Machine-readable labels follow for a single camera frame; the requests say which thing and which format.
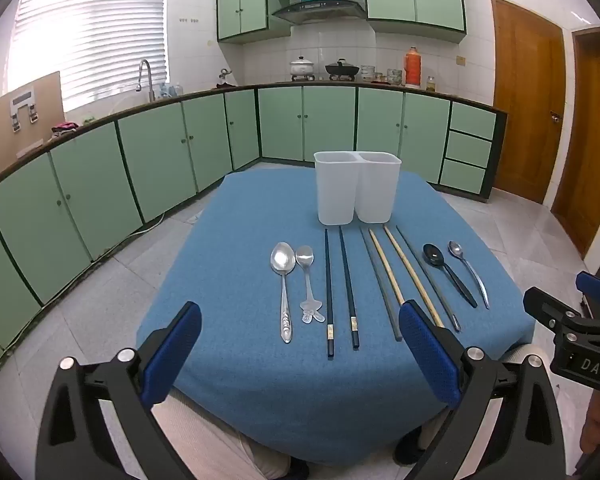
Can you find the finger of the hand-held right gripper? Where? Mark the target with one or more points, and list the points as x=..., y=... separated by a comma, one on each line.
x=597, y=287
x=545, y=305

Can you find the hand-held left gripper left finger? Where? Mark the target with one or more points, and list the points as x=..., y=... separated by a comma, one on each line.
x=172, y=355

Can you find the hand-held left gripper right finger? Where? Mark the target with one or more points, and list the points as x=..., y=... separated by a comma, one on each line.
x=427, y=355

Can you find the grey chopstick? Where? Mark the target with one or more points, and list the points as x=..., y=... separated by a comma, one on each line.
x=380, y=280
x=425, y=275

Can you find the black spoon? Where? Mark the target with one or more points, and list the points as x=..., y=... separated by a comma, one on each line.
x=434, y=255

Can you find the small slim silver spoon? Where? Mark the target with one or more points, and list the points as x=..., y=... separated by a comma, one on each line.
x=455, y=248

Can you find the large silver spoon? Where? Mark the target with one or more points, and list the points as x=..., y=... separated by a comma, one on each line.
x=282, y=260

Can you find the white two-compartment utensil holder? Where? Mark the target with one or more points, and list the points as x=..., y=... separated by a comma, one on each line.
x=337, y=190

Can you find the person's right hand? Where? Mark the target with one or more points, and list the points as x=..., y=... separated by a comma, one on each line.
x=597, y=420

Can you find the dark shoe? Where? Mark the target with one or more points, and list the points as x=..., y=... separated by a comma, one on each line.
x=407, y=447

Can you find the person's left leg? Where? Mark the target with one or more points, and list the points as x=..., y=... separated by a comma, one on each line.
x=215, y=440

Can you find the wooden door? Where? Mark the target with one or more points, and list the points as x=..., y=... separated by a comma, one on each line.
x=595, y=150
x=525, y=100

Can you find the blue tablecloth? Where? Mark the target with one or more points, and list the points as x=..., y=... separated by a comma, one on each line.
x=250, y=240

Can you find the green base cabinets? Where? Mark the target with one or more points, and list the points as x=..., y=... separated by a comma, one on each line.
x=155, y=150

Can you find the small glass jar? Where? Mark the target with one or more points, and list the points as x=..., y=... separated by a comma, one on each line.
x=430, y=85

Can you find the red cloth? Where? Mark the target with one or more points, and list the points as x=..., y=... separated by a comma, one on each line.
x=65, y=127

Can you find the clear plastic bottles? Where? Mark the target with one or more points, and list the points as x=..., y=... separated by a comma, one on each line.
x=170, y=91

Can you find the metal kitchen faucet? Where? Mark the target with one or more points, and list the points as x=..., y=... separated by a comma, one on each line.
x=151, y=85

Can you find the orange thermos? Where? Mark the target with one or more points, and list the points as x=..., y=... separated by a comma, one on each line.
x=412, y=67

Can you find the wide glass jar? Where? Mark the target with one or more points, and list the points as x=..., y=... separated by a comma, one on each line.
x=395, y=76

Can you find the small metal kettle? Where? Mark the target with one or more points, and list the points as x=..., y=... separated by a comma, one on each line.
x=224, y=79

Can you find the cardboard box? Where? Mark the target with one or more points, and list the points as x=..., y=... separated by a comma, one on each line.
x=0, y=130

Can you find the white striped canister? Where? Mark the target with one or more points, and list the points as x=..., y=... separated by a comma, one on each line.
x=368, y=73

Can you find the gas stove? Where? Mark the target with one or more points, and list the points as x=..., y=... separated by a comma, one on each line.
x=325, y=79

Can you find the black wok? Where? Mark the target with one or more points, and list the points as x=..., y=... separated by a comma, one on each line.
x=342, y=69

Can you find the white cooking pot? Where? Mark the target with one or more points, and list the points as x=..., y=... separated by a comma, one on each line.
x=301, y=67

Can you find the white window blind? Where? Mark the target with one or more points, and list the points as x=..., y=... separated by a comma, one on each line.
x=90, y=35

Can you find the black range hood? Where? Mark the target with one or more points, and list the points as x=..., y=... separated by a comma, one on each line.
x=320, y=10

